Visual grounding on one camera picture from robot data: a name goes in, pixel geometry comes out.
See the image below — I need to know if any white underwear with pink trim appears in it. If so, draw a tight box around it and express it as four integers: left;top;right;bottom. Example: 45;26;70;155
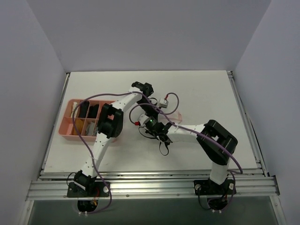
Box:
165;110;182;123

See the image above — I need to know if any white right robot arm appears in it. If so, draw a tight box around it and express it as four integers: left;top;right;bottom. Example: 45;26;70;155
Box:
139;115;238;194

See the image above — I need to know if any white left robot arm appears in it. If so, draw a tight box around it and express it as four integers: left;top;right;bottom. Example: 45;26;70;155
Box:
74;82;158;196

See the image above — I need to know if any pink plastic organizer tray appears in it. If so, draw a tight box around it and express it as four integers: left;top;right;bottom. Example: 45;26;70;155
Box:
59;99;113;142

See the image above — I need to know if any black rolled cloth in tray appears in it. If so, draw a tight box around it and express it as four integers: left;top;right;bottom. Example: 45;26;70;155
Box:
78;101;90;118

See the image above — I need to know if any grey rolled cloth in tray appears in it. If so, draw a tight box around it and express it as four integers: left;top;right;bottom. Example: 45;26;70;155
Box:
86;121;97;136

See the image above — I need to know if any orange rolled cloth in tray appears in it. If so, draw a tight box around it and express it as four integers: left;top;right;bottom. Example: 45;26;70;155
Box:
72;119;84;135

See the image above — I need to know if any white rolled cloth in tray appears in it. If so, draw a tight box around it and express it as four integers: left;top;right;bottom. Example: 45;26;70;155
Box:
71;101;78;117

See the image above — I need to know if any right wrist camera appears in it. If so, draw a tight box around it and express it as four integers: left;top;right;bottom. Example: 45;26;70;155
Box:
134;114;150;127

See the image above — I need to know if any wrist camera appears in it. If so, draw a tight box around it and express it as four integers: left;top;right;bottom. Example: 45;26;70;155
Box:
134;114;150;127
157;97;169;109

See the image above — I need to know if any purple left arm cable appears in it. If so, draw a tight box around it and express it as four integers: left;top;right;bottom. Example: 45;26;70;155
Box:
72;91;181;214

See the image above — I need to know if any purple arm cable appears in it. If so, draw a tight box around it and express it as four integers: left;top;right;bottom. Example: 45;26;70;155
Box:
72;91;181;214
129;104;243;210

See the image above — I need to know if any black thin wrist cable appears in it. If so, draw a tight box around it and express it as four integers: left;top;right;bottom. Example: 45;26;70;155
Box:
138;126;172;157

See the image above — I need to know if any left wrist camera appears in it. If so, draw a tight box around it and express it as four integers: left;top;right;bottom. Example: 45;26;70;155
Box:
157;97;169;109

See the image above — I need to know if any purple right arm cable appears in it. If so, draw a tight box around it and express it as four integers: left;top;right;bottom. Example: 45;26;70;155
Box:
129;104;243;210

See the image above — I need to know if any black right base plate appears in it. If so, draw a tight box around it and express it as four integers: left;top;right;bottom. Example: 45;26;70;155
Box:
194;179;236;196

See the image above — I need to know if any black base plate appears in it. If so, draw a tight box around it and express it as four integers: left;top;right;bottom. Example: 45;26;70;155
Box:
67;182;109;198
194;179;236;196

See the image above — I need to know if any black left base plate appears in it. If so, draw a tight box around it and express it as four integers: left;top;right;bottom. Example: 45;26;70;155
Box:
67;182;109;198

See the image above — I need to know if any aluminium frame rail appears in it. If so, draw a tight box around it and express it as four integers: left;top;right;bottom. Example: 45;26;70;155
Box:
26;174;280;201

